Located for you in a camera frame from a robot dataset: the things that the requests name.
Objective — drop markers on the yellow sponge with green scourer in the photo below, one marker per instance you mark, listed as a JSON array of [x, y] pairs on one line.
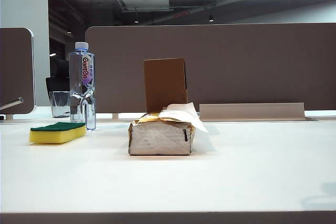
[[57, 136]]

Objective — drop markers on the clear Ganten water bottle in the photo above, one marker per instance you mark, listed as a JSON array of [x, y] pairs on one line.
[[78, 77]]

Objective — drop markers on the brown cardboard box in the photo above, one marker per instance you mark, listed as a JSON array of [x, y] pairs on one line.
[[165, 85]]

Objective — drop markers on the white tissue sheet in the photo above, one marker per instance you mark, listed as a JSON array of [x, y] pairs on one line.
[[183, 113]]

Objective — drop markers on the white soft tissue pack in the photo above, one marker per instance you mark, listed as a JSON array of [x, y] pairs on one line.
[[157, 140]]

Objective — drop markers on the large brown desk partition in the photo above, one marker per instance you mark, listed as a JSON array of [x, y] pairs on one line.
[[236, 64]]

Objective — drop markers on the clear drinking glass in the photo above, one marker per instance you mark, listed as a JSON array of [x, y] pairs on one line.
[[59, 106]]

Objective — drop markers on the black office chair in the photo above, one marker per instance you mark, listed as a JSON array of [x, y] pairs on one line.
[[59, 82]]

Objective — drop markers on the silver metal rod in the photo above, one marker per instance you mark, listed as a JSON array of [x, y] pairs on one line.
[[15, 101]]

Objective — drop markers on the small brown desk partition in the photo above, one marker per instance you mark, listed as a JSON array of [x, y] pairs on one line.
[[15, 64]]

